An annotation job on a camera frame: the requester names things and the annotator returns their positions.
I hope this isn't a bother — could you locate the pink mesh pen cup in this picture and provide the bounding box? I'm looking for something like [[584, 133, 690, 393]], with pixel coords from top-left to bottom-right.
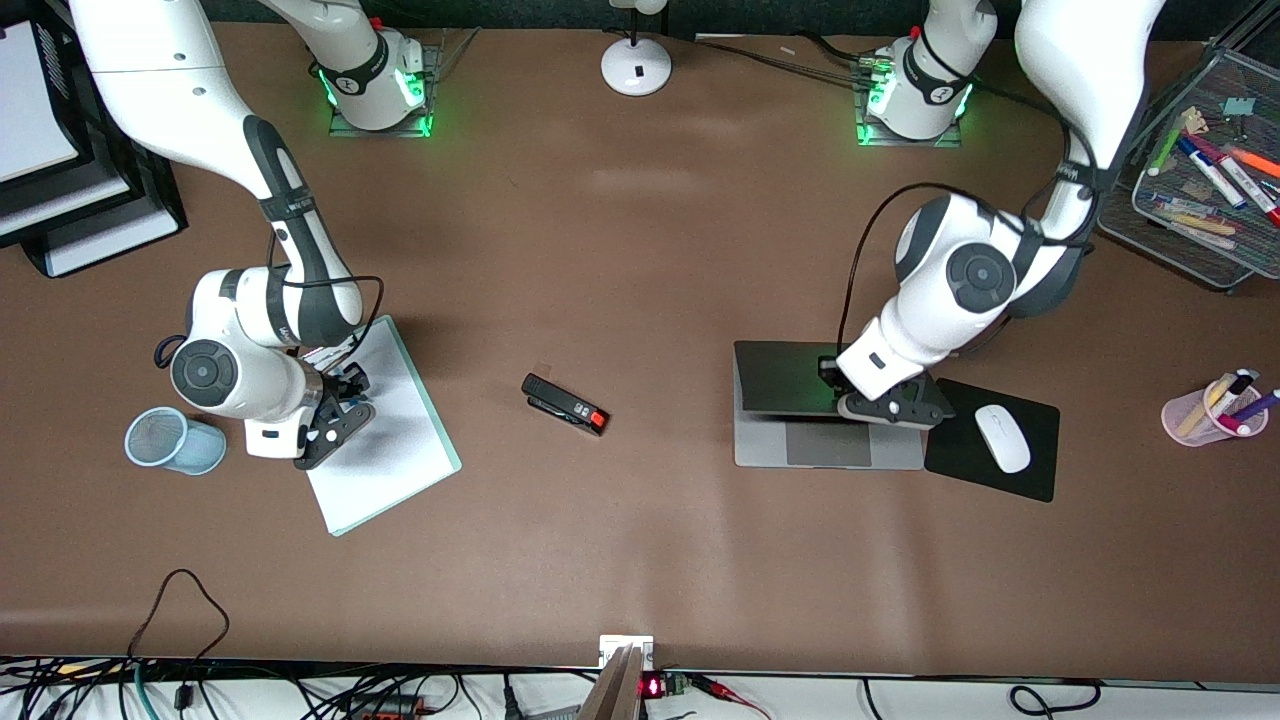
[[1161, 375, 1270, 448]]

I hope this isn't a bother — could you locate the silver laptop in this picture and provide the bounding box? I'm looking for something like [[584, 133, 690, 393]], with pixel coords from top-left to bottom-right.
[[733, 340, 926, 471]]

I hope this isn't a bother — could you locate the black stapler red tip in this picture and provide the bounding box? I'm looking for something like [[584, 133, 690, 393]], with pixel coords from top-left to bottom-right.
[[521, 373, 610, 438]]

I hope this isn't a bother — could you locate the blue-capped white marker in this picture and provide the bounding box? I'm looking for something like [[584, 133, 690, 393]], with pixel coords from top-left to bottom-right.
[[1176, 135, 1248, 211]]

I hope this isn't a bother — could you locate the teal clipboard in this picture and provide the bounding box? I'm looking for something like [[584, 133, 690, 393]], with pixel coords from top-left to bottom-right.
[[298, 314, 463, 538]]

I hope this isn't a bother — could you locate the black coiled cable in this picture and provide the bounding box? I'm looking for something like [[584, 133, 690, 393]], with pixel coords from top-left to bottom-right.
[[1008, 680, 1103, 719]]

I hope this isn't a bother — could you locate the red-capped white marker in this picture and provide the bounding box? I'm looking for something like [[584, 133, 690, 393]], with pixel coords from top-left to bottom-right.
[[1190, 133, 1280, 229]]

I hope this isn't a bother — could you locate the black mouse pad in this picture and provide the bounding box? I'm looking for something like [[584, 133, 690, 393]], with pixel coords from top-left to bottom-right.
[[923, 377, 1061, 504]]

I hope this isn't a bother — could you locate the green marker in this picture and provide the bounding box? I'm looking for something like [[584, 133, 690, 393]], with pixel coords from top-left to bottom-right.
[[1147, 118, 1198, 178]]

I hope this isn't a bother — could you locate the grey mounting beam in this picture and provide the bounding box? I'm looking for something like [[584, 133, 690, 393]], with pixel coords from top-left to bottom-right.
[[577, 645, 646, 720]]

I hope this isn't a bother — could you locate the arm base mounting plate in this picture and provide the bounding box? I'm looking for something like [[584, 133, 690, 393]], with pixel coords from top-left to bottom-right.
[[328, 28, 483, 139], [853, 55, 966, 149]]

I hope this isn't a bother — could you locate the purple marker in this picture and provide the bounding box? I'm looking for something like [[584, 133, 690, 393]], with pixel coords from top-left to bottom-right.
[[1232, 388, 1280, 436]]

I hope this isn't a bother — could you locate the yellow pencil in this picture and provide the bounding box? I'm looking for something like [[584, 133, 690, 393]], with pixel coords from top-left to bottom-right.
[[1160, 210, 1243, 241]]

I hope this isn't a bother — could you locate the black-capped white marker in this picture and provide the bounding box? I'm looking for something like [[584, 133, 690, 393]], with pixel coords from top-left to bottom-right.
[[1205, 367, 1261, 421]]

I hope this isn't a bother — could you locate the light blue mesh cup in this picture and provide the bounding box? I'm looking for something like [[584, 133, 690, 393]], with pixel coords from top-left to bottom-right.
[[124, 406, 228, 477]]

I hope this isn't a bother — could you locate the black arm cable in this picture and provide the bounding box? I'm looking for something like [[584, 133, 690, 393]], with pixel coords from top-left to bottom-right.
[[845, 120, 1101, 351], [265, 228, 386, 336]]

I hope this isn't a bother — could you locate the black wire mesh tray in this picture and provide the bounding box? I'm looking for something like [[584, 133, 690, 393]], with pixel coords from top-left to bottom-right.
[[1097, 45, 1280, 294]]

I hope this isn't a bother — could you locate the thin black looped cable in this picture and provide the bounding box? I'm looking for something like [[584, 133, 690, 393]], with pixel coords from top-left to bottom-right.
[[127, 568, 232, 666]]

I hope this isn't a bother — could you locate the white bracket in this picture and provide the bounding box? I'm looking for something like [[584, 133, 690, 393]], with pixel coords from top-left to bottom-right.
[[599, 635, 655, 669]]

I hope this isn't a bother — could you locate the white round stand base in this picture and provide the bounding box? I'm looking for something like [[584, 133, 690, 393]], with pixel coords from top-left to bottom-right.
[[600, 0, 674, 99]]

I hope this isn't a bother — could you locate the white computer mouse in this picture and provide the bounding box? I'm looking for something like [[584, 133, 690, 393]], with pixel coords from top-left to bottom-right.
[[974, 403, 1033, 475]]

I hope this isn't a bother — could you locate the white paper sheet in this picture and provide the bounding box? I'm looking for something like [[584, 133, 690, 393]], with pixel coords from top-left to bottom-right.
[[305, 322, 453, 531]]

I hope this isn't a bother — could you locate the orange highlighter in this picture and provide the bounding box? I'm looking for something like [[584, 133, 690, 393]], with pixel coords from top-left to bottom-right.
[[1228, 146, 1280, 183]]

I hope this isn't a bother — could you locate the white paper stack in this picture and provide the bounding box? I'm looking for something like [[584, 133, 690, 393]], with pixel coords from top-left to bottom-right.
[[0, 160, 126, 241], [0, 20, 81, 186], [45, 200, 181, 279]]

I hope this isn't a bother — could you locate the black stacked document tray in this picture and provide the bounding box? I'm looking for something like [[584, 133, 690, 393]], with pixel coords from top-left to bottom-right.
[[0, 15, 191, 281]]

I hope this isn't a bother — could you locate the beige pencil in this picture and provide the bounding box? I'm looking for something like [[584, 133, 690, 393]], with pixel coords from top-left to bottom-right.
[[1177, 374, 1238, 438]]

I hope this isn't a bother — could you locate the red wire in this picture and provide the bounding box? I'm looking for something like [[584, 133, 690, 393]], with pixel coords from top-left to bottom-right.
[[690, 675, 773, 720]]

